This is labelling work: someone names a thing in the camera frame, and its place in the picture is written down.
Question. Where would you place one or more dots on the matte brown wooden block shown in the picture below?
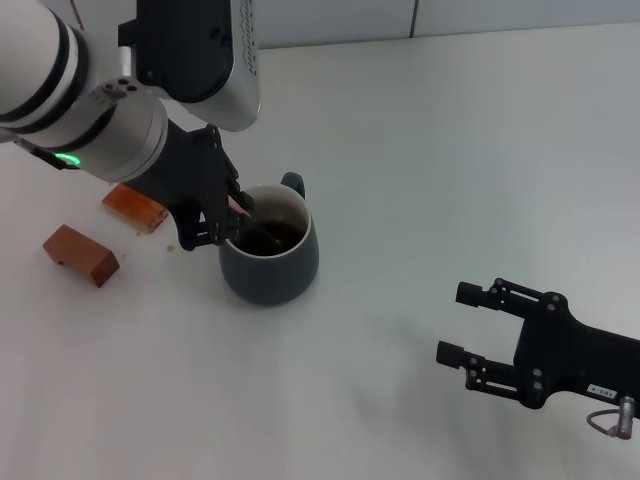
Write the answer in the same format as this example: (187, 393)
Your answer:
(85, 255)

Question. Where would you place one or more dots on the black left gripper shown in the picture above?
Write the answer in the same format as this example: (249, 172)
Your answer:
(195, 170)

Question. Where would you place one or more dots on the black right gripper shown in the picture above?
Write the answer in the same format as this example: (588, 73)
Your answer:
(565, 350)

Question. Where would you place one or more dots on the glossy orange wooden block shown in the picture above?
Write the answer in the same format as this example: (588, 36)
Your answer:
(135, 210)

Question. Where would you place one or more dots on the grey ceramic cup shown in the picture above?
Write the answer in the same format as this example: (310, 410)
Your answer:
(270, 280)

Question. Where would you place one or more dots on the dark coffee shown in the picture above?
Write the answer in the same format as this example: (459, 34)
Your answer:
(287, 235)

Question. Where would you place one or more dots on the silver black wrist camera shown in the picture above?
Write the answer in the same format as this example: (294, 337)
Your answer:
(190, 50)

